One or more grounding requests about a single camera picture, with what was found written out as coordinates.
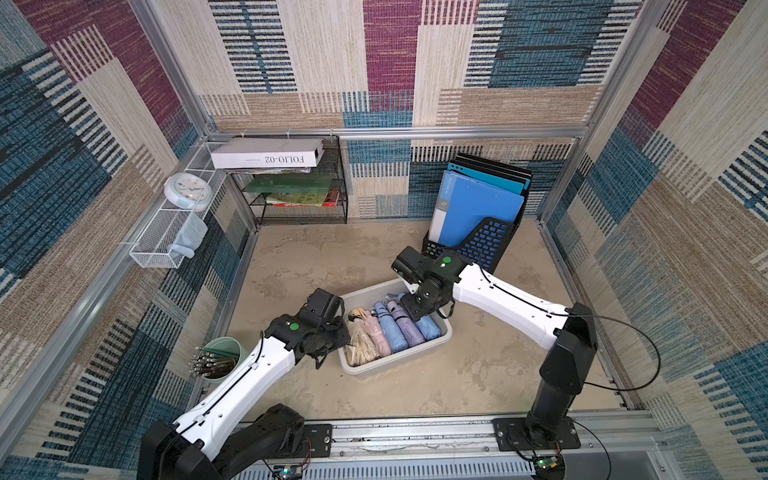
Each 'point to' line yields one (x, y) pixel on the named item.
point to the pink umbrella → (375, 327)
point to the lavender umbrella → (406, 323)
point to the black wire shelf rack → (333, 212)
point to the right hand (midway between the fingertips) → (416, 305)
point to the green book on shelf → (291, 187)
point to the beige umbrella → (359, 345)
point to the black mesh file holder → (485, 246)
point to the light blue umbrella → (394, 335)
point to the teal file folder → (515, 185)
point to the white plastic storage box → (366, 298)
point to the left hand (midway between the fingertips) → (346, 334)
